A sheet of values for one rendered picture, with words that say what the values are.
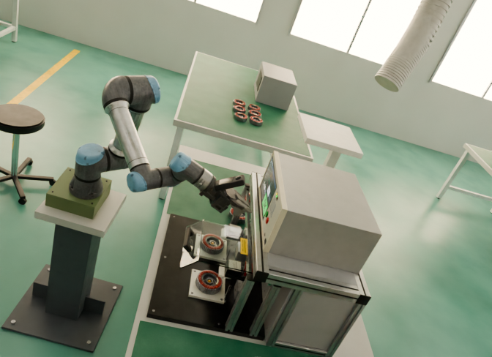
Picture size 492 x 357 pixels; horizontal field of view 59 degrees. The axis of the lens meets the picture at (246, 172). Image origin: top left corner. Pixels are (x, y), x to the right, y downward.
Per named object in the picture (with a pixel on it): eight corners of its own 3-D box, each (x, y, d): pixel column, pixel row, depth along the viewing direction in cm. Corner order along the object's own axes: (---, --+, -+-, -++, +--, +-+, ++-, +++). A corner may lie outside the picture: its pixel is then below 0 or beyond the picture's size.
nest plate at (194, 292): (188, 296, 176) (189, 294, 175) (191, 271, 188) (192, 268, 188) (223, 303, 178) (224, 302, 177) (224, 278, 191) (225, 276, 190)
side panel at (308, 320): (266, 345, 170) (295, 290, 154) (265, 339, 172) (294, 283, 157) (331, 358, 175) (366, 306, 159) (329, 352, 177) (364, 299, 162)
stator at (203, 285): (193, 291, 177) (195, 284, 175) (197, 272, 187) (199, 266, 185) (219, 298, 179) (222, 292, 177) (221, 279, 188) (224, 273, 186)
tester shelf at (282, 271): (252, 280, 152) (257, 271, 149) (249, 178, 210) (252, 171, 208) (366, 306, 159) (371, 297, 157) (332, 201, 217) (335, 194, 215)
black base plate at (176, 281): (146, 317, 164) (147, 313, 162) (169, 216, 219) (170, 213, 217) (263, 341, 171) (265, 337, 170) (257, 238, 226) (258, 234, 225)
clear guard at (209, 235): (179, 268, 154) (183, 257, 151) (186, 227, 175) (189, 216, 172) (265, 287, 160) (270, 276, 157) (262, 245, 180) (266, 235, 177)
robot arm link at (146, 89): (94, 158, 205) (121, 68, 169) (124, 153, 214) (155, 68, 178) (104, 178, 200) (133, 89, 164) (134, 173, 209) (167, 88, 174)
